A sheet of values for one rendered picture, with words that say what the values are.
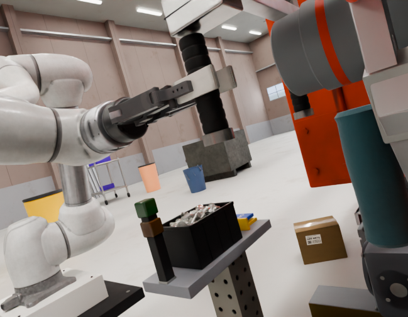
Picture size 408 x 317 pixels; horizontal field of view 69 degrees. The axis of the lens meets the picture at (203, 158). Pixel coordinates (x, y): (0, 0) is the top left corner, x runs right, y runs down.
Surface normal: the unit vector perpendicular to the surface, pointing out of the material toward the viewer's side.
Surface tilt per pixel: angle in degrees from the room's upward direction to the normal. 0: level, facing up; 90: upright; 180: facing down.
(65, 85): 114
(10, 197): 90
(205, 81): 90
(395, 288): 90
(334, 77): 146
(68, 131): 93
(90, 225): 106
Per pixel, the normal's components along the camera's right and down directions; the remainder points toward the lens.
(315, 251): -0.21, 0.11
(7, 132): 0.70, 0.09
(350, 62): -0.27, 0.79
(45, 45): 0.73, -0.18
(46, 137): 0.83, 0.16
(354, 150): -0.82, 0.22
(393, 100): -0.60, 0.21
